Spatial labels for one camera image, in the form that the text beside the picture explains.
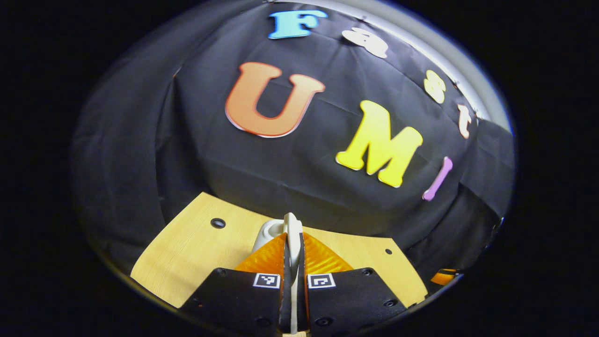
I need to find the black backdrop cloth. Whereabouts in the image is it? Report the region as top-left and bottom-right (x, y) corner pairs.
(70, 0), (515, 286)

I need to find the white suitcase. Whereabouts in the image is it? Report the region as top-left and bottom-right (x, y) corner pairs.
(251, 212), (304, 336)

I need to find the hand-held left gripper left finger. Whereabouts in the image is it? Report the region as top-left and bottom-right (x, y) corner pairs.
(180, 233), (287, 337)

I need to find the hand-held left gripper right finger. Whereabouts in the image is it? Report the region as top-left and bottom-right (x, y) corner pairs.
(299, 232), (408, 337)

